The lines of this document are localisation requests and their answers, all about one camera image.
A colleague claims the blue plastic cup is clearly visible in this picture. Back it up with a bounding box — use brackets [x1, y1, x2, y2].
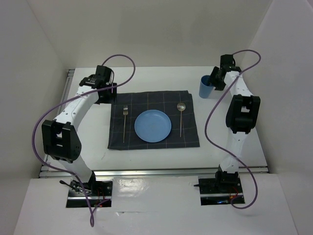
[199, 75, 215, 98]

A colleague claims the dark grey checked cloth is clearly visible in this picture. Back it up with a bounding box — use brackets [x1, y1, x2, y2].
[108, 91, 200, 150]

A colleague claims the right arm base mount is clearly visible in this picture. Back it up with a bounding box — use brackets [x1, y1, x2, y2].
[194, 170, 245, 206]

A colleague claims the silver spoon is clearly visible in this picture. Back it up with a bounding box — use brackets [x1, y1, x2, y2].
[177, 102, 186, 137]

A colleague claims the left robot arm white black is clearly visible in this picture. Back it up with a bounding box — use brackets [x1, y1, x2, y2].
[42, 65, 117, 195]

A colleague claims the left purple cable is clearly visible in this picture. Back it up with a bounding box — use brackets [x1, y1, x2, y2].
[32, 53, 136, 227]

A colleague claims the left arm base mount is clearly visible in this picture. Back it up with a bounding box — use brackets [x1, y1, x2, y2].
[59, 180, 113, 208]

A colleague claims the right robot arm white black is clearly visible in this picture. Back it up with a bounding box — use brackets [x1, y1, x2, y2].
[210, 54, 261, 192]

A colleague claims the aluminium table frame rail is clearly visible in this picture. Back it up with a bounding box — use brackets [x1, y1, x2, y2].
[39, 69, 269, 179]

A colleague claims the blue plastic plate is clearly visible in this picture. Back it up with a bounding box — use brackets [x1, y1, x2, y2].
[134, 110, 172, 143]

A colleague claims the silver fork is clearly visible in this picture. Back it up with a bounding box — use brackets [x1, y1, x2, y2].
[123, 105, 128, 143]

